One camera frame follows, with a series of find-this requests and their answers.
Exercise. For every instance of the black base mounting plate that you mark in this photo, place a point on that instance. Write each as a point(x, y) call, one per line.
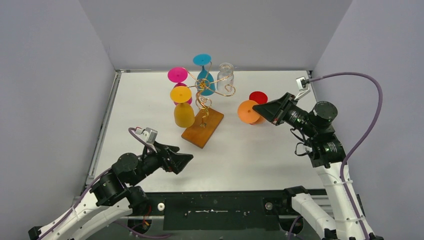
point(237, 210)

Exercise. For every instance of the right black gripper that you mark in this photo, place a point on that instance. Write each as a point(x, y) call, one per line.
point(273, 110)

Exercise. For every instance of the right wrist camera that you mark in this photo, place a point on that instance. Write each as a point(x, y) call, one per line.
point(303, 85)

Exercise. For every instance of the clear patterned wine glass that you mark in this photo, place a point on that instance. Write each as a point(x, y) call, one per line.
point(225, 77)

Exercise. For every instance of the orange wine glass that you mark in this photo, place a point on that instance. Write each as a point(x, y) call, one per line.
point(247, 115)

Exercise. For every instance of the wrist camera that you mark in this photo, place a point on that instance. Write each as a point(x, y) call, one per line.
point(303, 85)
point(148, 136)

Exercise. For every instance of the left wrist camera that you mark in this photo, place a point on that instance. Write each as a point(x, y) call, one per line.
point(148, 136)

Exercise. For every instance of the blue wine glass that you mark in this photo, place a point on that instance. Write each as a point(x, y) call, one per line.
point(204, 76)

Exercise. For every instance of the yellow wine glass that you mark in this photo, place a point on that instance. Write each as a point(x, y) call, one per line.
point(183, 112)

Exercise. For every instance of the gold wire rack wooden base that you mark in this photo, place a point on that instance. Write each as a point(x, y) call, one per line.
point(207, 119)

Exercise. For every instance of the red wine glass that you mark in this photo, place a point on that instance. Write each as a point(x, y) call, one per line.
point(259, 97)

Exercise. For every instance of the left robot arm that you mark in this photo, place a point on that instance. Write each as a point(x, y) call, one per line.
point(114, 193)

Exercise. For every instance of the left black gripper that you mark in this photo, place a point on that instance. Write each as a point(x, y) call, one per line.
point(168, 158)

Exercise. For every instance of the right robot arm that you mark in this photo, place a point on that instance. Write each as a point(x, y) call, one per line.
point(327, 156)

